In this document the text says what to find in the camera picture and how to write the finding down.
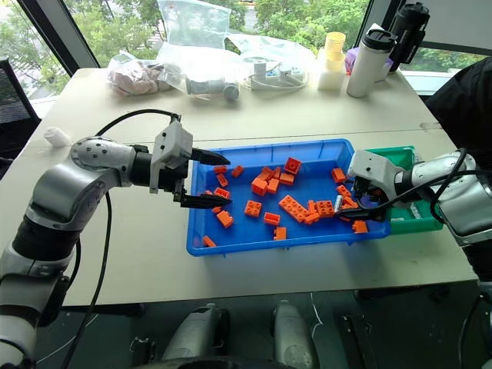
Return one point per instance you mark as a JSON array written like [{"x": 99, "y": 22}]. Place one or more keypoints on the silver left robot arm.
[{"x": 57, "y": 184}]

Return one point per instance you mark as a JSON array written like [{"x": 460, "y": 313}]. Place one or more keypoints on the green plastic bin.
[{"x": 417, "y": 225}]

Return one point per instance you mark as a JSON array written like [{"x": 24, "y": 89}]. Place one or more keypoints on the white tape roll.
[{"x": 55, "y": 136}]

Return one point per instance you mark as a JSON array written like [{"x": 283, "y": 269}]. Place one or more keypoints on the black window frame post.
[{"x": 63, "y": 34}]

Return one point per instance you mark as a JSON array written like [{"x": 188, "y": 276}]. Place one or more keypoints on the grey cylindrical device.
[{"x": 219, "y": 88}]

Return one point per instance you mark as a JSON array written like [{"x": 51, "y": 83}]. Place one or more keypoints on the black insulated bottle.
[{"x": 409, "y": 34}]

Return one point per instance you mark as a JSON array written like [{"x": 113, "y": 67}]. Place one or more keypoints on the large clear plastic bag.
[{"x": 215, "y": 42}]

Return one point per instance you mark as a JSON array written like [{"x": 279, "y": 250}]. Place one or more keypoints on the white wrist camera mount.
[
  {"x": 173, "y": 142},
  {"x": 374, "y": 165}
]

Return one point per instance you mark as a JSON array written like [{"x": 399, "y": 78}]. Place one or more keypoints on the white bottle with black lid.
[{"x": 367, "y": 67}]

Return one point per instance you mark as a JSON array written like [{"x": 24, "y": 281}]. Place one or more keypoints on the grey rounded robot leg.
[
  {"x": 196, "y": 334},
  {"x": 294, "y": 334}
]

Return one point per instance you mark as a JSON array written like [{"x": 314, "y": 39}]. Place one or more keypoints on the white power strip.
[{"x": 276, "y": 75}]

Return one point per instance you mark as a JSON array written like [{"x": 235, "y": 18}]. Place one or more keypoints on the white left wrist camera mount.
[{"x": 173, "y": 142}]

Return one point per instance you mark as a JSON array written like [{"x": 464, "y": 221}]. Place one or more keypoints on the square orange toy brick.
[
  {"x": 292, "y": 165},
  {"x": 253, "y": 208},
  {"x": 325, "y": 208}
]

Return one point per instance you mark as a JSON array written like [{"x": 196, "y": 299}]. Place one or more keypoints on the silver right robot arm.
[{"x": 473, "y": 200}]

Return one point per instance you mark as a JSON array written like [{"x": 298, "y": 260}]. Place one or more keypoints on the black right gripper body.
[{"x": 381, "y": 198}]

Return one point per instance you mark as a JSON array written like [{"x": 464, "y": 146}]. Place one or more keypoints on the silver cylindrical battery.
[
  {"x": 338, "y": 203},
  {"x": 416, "y": 211}
]

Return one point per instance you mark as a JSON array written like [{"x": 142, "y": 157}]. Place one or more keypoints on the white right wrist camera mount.
[{"x": 374, "y": 165}]

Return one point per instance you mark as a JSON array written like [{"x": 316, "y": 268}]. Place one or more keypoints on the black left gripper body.
[{"x": 175, "y": 180}]

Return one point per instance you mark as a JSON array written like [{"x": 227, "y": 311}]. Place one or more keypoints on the purple object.
[{"x": 350, "y": 61}]

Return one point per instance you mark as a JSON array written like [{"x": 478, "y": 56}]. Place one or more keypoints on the person in black clothing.
[{"x": 465, "y": 104}]

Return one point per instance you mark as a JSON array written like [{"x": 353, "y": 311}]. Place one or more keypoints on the blue plastic bin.
[{"x": 300, "y": 238}]

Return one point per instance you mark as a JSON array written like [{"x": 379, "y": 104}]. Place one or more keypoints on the plastic bag with pink items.
[{"x": 132, "y": 77}]

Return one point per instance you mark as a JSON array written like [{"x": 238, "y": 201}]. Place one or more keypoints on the black flat floor bracket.
[{"x": 357, "y": 338}]

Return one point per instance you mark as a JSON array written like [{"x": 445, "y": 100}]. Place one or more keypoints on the long orange toy brick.
[{"x": 294, "y": 207}]

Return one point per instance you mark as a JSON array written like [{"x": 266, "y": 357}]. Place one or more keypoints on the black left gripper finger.
[
  {"x": 209, "y": 158},
  {"x": 207, "y": 201}
]

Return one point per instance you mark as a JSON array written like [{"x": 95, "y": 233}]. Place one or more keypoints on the black mesh chair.
[{"x": 13, "y": 111}]

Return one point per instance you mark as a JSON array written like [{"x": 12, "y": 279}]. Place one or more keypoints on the cream ribbed plastic cup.
[{"x": 334, "y": 46}]

